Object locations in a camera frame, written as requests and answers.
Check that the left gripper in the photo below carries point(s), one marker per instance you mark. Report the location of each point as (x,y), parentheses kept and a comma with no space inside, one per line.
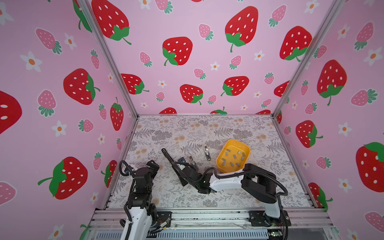
(153,166)

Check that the yellow plastic tray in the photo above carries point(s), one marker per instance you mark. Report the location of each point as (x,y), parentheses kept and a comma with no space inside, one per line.
(233,156)

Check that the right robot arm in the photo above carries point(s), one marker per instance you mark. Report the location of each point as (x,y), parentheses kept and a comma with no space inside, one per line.
(257,182)

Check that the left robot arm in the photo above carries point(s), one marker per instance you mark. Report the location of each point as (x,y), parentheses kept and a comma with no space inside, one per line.
(141,212)

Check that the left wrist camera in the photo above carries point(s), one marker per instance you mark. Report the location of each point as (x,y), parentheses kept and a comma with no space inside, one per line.
(128,172)

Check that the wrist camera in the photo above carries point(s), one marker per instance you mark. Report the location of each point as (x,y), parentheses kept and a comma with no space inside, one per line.
(128,172)
(182,160)

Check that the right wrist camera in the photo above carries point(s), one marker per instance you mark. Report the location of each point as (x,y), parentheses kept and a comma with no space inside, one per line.
(182,160)

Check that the aluminium front rail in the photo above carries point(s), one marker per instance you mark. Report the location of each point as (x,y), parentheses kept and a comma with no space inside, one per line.
(241,224)

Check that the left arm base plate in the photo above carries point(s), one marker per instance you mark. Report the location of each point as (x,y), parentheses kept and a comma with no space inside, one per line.
(161,219)

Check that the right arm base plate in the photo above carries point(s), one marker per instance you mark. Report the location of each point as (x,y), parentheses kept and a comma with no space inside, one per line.
(260,219)

